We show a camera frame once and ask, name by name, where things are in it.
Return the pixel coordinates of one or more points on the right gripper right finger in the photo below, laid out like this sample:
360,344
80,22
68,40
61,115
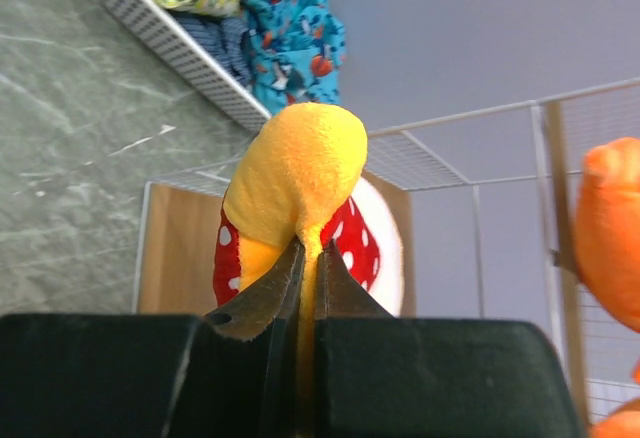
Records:
381,376

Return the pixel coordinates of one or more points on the white laundry basket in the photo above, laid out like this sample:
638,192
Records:
158,30

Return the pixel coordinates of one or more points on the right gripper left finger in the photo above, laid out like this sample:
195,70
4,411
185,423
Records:
150,373

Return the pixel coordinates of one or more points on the white wire wooden shelf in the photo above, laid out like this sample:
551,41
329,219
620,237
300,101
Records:
472,212

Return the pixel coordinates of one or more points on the yellow frog plush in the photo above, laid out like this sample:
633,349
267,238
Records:
308,261

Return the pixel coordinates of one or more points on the blue patterned cloth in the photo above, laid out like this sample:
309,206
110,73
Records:
283,51

